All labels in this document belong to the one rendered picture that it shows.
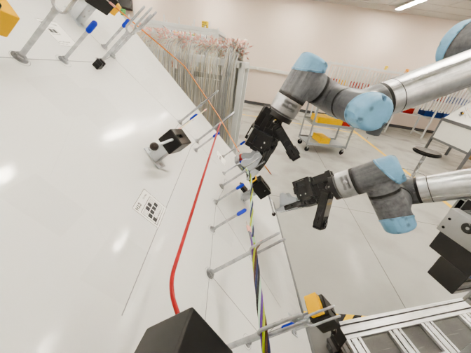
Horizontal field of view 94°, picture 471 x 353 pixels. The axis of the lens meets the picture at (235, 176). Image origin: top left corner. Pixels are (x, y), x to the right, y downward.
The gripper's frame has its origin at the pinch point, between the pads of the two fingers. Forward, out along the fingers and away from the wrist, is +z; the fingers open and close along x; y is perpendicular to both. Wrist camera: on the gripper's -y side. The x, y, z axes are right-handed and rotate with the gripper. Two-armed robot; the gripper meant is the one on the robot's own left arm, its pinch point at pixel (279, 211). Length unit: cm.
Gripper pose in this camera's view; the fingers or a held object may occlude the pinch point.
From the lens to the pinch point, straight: 75.6
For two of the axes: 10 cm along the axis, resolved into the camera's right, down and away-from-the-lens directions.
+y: -2.1, -9.3, 2.9
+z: -7.4, 3.5, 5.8
